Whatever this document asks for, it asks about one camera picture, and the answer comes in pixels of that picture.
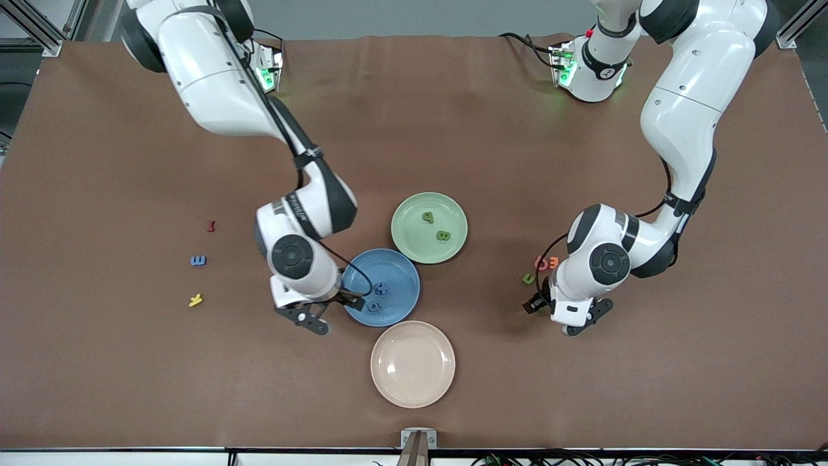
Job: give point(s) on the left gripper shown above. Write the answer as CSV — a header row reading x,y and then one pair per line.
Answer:
x,y
539,299

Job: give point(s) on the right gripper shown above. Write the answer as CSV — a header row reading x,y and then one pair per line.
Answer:
x,y
350,300

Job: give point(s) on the blue letter a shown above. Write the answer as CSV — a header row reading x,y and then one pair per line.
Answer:
x,y
371,307

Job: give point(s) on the green letter u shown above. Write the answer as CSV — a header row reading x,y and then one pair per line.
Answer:
x,y
528,281

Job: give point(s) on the blue letter x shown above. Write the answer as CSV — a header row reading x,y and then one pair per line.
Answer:
x,y
383,287

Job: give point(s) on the green letter B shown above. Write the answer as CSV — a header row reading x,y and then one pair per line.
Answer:
x,y
443,236

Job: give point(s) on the green letter q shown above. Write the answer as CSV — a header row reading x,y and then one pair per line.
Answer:
x,y
429,216

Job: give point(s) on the blue letter E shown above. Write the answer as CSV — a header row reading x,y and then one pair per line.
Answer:
x,y
198,261

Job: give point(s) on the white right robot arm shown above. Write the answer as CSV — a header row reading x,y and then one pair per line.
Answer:
x,y
213,77

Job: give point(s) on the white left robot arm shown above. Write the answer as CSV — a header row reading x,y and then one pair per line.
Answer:
x,y
686,97

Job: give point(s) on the pink letter Q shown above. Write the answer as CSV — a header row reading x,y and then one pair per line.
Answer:
x,y
538,261

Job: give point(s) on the blue plate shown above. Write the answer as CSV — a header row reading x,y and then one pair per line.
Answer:
x,y
402,304

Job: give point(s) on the green plate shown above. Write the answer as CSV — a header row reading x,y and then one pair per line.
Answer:
x,y
414,243

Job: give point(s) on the beige plate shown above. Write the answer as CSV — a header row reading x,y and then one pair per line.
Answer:
x,y
413,364

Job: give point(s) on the yellow letter K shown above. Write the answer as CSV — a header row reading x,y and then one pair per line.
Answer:
x,y
195,300

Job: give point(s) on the brown table cover sheet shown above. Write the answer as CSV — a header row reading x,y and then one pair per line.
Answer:
x,y
453,129

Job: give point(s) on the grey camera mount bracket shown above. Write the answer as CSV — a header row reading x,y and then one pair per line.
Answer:
x,y
418,440

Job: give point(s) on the white table frame rail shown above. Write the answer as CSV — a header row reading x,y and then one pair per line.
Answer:
x,y
116,459

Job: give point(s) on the aluminium frame post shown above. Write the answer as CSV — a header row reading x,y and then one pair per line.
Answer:
x,y
786,40
48,42

